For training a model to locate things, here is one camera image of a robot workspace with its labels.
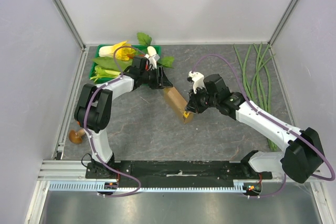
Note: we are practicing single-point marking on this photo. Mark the green leaf sprig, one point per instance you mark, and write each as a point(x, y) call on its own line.
point(144, 39)

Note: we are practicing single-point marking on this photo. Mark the large green leaf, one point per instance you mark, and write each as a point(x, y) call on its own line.
point(110, 63)

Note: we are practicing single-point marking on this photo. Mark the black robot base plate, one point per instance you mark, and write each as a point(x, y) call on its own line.
point(158, 169)

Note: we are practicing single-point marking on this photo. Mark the slotted white cable duct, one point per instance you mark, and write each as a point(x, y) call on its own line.
point(175, 184)

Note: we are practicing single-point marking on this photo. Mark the brown toy mushroom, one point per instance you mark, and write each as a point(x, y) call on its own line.
point(76, 136)

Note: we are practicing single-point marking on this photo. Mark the white radish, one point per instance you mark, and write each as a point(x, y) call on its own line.
point(152, 53)

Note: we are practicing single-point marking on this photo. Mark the green white celery stalk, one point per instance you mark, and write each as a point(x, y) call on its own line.
point(102, 75)

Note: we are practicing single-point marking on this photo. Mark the green leaf beside tray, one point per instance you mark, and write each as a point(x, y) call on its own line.
point(166, 61)

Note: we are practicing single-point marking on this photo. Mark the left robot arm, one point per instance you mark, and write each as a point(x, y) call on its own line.
point(93, 110)

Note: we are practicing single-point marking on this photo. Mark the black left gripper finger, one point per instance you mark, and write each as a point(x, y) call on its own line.
point(160, 72)
point(162, 82)

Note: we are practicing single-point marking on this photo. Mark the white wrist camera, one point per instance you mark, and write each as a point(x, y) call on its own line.
point(152, 61)
point(197, 79)

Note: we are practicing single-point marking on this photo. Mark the green long beans bundle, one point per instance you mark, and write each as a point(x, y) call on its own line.
point(259, 90)

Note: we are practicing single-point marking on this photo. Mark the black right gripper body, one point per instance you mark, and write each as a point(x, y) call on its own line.
point(198, 100)

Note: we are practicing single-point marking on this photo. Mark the brown cardboard express box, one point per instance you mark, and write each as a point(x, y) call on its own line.
point(175, 100)

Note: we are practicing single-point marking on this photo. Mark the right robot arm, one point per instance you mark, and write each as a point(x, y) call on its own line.
point(300, 151)

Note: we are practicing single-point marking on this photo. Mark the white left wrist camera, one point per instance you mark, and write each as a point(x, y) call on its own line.
point(152, 61)

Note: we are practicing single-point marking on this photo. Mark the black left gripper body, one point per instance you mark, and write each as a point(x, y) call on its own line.
point(154, 80)

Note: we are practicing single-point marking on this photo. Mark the yellow napa cabbage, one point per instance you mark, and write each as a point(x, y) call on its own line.
point(115, 49)

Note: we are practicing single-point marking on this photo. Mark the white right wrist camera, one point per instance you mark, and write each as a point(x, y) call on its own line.
point(197, 79)

